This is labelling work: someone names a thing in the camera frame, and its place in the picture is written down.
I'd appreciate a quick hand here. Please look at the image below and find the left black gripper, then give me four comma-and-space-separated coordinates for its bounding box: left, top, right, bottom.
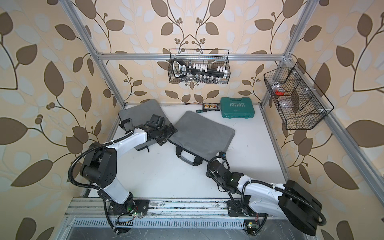
155, 122, 179, 145

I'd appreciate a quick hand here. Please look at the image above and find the grey laptop bag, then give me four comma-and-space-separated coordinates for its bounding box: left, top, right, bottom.
168, 111, 236, 167
112, 100, 171, 154

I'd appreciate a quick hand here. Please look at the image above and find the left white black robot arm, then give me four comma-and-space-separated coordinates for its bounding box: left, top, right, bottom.
68, 115, 177, 235

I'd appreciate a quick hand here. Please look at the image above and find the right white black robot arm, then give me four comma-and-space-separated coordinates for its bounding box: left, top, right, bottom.
206, 152, 327, 236

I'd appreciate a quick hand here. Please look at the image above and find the black screwdriver bit set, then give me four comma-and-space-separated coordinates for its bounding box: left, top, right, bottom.
196, 103, 221, 113

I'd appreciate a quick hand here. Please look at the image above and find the green plastic tool case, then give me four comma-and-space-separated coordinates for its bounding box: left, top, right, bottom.
220, 97, 255, 119

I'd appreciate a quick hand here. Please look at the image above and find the red item in basket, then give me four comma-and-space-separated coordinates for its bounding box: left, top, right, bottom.
274, 87, 286, 97

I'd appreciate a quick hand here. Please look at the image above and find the black socket holder rail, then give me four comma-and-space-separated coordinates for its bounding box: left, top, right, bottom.
168, 59, 230, 78

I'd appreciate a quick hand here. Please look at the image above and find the back black wire basket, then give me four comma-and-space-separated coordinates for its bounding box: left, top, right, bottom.
168, 48, 231, 85

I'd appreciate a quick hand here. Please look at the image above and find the black wire basket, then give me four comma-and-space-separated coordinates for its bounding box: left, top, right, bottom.
168, 48, 231, 85
264, 62, 335, 130

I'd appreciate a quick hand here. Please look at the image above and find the right black wire basket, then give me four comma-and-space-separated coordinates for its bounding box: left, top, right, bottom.
264, 62, 335, 130

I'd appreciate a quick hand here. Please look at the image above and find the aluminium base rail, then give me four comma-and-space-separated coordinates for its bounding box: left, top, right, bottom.
65, 198, 264, 230

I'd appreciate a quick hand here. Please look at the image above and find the aluminium frame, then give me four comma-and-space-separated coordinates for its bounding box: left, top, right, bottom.
58, 0, 384, 240

